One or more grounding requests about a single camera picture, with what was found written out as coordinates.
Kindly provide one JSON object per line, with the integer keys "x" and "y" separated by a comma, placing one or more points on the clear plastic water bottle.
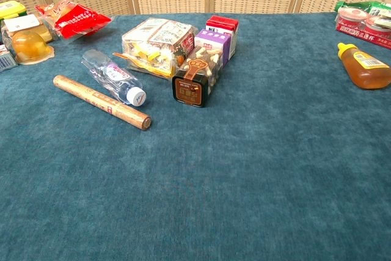
{"x": 117, "y": 78}

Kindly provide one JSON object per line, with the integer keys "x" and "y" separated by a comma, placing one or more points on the amber honey squeeze bottle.
{"x": 365, "y": 68}

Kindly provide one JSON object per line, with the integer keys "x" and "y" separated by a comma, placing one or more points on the clear jar with black lid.
{"x": 195, "y": 80}

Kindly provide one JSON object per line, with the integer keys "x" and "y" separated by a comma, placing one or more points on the teal velvet tablecloth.
{"x": 214, "y": 166}

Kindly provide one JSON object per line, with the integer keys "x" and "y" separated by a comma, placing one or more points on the purple and white carton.
{"x": 215, "y": 44}

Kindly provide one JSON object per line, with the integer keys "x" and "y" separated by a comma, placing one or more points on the clear bag of snacks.
{"x": 155, "y": 44}

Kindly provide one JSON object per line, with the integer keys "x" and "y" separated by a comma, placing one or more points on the red and white carton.
{"x": 224, "y": 25}

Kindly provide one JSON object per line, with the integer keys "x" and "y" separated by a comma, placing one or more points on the brown cylindrical incense tube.
{"x": 100, "y": 101}

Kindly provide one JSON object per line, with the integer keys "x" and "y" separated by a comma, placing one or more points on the red bread snack bag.
{"x": 74, "y": 19}

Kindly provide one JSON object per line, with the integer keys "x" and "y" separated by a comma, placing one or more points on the yellow fruit jelly cup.
{"x": 29, "y": 47}

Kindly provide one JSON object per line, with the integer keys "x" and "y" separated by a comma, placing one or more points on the clear packaged cake with label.
{"x": 27, "y": 27}

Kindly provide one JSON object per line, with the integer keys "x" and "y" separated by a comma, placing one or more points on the red triple cup pack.
{"x": 363, "y": 25}

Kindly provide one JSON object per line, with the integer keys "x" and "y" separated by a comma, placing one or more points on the small blue and white box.
{"x": 6, "y": 59}

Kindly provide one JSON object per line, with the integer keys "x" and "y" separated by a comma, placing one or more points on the green snack packet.
{"x": 366, "y": 5}

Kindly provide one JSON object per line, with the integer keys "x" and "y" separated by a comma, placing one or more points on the yellow and green box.
{"x": 10, "y": 8}

